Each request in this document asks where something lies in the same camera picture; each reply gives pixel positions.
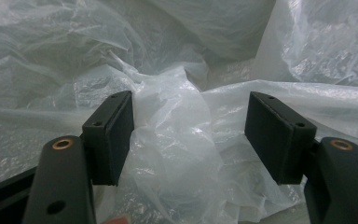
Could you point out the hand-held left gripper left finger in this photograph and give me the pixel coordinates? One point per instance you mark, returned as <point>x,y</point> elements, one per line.
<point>108,140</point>

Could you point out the white plastic garbage bag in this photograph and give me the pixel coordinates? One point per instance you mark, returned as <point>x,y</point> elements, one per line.
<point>174,124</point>

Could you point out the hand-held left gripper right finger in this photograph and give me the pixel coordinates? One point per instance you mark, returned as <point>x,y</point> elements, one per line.
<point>276,140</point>

